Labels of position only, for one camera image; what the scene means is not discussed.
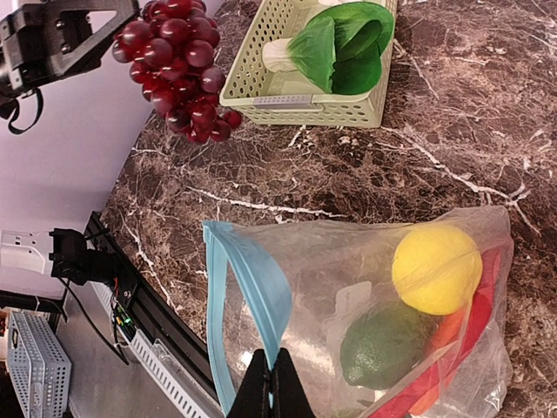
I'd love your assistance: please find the green avocado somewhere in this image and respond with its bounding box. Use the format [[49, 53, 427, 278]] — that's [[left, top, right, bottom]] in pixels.
[[339, 302, 438, 390]]

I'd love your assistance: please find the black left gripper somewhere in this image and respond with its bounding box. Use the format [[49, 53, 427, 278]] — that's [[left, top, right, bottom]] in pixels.
[[1, 0, 140, 98]]

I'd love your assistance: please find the blue plastic crate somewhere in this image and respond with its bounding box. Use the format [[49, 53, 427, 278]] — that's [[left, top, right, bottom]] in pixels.
[[7, 312, 72, 418]]

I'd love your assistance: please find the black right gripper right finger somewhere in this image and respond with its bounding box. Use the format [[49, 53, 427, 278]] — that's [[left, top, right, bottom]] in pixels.
[[272, 348, 314, 418]]

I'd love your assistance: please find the orange red chili pepper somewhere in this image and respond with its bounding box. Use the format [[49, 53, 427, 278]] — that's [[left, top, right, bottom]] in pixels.
[[409, 307, 466, 415]]

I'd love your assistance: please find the white slotted cable duct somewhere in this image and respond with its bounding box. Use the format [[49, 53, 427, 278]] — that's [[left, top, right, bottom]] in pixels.
[[92, 283, 223, 417]]

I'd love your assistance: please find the green bok choy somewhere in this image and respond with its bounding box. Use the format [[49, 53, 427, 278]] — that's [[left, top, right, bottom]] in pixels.
[[262, 1, 395, 95]]

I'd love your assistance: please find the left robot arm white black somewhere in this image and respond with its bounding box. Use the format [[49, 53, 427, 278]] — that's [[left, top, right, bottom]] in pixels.
[[1, 1, 140, 135]]

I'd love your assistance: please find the black curved front rail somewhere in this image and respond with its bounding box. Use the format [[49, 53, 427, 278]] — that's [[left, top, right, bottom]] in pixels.
[[84, 212, 218, 400]]

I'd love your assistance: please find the beige plastic basket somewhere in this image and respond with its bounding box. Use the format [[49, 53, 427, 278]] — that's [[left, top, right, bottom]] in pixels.
[[220, 1, 393, 128]]

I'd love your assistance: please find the yellow lemon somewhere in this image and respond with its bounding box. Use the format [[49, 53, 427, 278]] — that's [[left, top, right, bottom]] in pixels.
[[392, 223, 483, 316]]

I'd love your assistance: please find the long red chili pepper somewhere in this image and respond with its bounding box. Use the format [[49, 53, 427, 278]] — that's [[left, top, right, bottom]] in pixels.
[[372, 248, 501, 417]]

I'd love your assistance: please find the clear zip top bag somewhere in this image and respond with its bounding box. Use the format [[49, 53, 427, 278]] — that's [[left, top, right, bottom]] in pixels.
[[203, 206, 513, 417]]

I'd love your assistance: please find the dark red grapes bunch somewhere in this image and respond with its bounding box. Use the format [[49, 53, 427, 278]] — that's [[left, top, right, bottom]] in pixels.
[[112, 0, 242, 144]]

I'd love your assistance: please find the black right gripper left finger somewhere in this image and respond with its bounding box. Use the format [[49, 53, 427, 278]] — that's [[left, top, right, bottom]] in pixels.
[[227, 350, 272, 418]]

